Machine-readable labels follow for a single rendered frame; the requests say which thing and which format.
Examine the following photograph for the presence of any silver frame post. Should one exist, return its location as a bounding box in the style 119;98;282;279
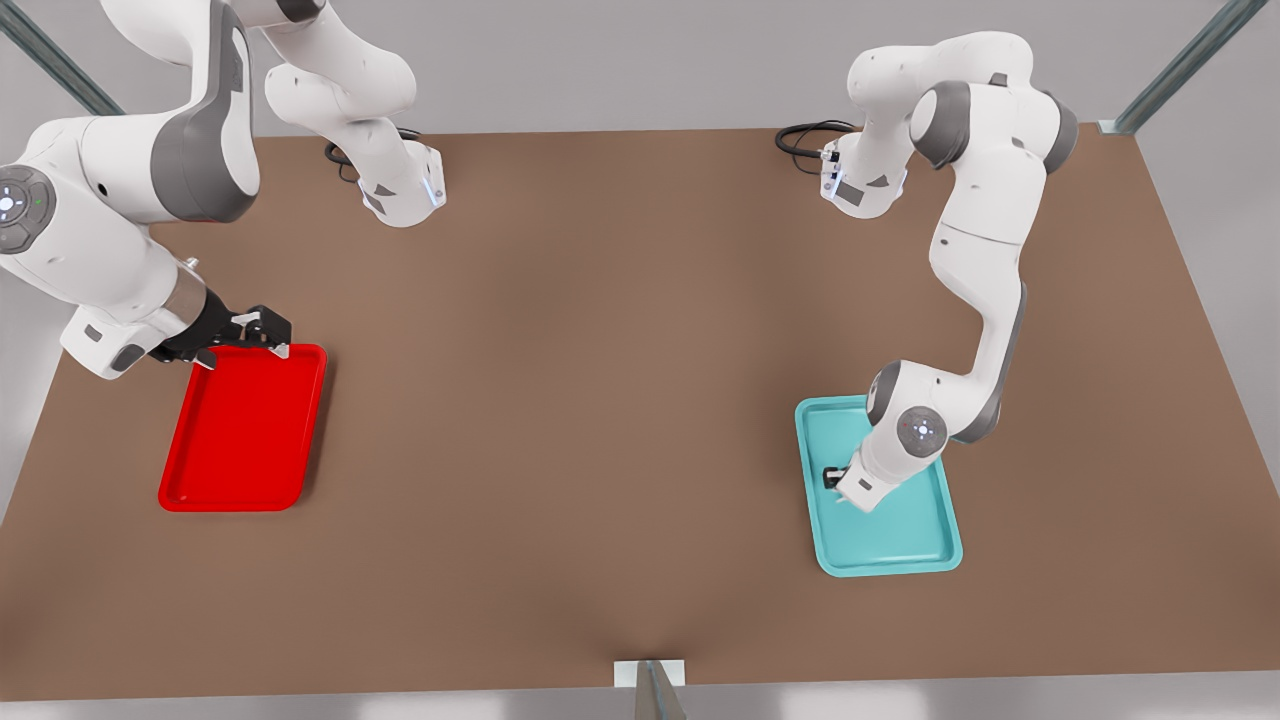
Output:
0;5;125;117
1098;0;1269;136
614;659;687;720

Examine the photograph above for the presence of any black cable loop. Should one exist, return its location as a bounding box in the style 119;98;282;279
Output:
775;120;857;177
324;127;423;185

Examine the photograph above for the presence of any teal rectangular tray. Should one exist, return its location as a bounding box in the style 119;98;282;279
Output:
795;395;964;578

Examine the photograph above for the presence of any red rectangular tray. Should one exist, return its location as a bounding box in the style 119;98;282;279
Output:
158;343;329;513

